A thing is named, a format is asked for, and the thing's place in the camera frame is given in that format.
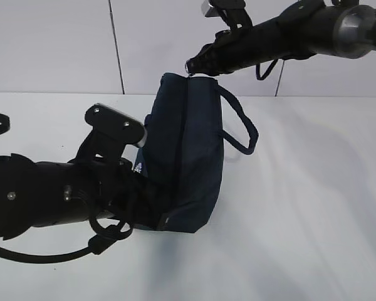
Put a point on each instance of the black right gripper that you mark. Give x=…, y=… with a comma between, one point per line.
x=230, y=52

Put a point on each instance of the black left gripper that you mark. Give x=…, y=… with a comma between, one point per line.
x=117, y=189

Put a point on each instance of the navy blue lunch bag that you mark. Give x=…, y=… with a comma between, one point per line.
x=184, y=152

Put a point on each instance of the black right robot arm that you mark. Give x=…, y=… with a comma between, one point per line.
x=345, y=29

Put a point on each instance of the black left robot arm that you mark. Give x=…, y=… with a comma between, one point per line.
x=39, y=194

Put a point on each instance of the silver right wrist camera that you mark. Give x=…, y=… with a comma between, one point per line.
x=232, y=12

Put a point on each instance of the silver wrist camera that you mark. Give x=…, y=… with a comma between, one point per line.
x=232, y=12
x=116, y=125

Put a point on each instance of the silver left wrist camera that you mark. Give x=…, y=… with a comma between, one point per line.
x=116, y=125

